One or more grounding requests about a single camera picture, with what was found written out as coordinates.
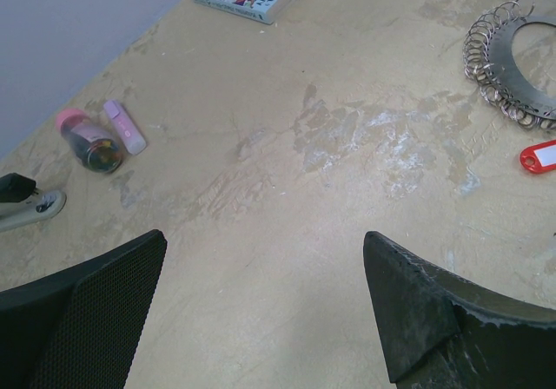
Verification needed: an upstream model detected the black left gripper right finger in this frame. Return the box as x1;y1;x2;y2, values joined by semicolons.
363;232;555;388

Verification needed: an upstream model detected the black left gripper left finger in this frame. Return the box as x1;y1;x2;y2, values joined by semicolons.
1;230;168;388

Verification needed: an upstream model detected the metal keyring organizer with rings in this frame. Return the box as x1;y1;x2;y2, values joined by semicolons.
462;0;555;131

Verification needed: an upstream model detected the red key tag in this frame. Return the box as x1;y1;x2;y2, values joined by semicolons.
520;140;556;175

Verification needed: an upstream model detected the grey black stapler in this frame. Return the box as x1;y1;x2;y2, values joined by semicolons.
1;173;67;232

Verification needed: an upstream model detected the pink capped bottle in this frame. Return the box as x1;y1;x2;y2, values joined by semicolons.
56;109;123;174

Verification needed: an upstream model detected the pink highlighter marker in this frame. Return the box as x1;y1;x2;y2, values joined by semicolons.
103;100;147;155

